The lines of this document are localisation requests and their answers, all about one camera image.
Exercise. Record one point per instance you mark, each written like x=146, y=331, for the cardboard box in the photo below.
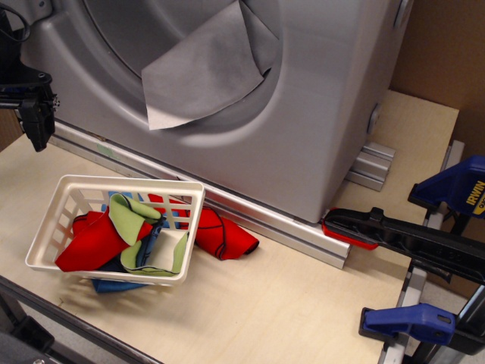
x=442, y=60

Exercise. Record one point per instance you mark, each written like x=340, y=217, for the blue Irwin clamp upper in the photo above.
x=461, y=187

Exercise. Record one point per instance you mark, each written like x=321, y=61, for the grey toy laundry machine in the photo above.
x=287, y=145

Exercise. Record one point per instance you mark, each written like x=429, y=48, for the black red clamp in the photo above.
x=438, y=252

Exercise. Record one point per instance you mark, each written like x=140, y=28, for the grey cloth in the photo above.
x=215, y=66

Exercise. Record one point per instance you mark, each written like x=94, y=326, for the blue clamp handle lower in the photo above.
x=424, y=322

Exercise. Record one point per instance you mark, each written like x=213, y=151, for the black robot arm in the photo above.
x=14, y=31

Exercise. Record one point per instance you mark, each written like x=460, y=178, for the short aluminium rail block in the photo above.
x=371, y=166

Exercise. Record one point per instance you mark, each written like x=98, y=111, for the red cloth in basket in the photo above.
x=96, y=242

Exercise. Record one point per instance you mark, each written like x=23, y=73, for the long aluminium rail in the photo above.
x=307, y=238

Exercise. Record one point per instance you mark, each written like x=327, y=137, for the blue cloth under basket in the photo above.
x=103, y=286

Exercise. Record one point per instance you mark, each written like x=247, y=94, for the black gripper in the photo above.
x=29, y=91

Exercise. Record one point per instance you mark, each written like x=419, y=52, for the red cloth on table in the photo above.
x=216, y=235

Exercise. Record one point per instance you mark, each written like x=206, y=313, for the black table frame bar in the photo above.
x=33, y=330

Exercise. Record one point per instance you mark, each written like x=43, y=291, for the green cloth in basket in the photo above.
x=126, y=214

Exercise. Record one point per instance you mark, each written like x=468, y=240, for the white plastic basket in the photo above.
x=76, y=195

